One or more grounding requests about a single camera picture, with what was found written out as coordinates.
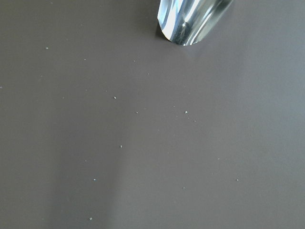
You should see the metal scoop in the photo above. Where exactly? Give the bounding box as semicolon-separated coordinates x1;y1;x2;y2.
157;0;233;46

